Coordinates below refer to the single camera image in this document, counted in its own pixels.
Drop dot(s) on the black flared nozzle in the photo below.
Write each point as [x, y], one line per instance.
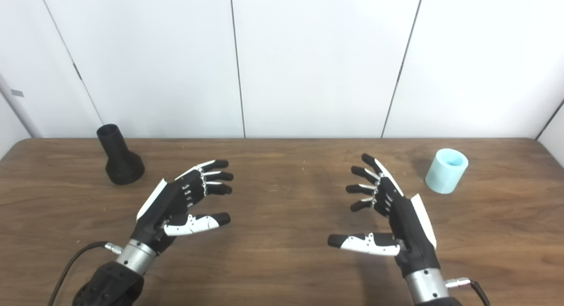
[123, 165]

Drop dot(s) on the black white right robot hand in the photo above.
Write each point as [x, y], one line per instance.
[410, 235]

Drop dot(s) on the small grey wall label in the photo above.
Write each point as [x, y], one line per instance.
[17, 93]

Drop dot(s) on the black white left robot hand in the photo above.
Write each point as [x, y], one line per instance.
[163, 209]

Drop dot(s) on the white corner post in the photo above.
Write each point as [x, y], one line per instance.
[20, 105]

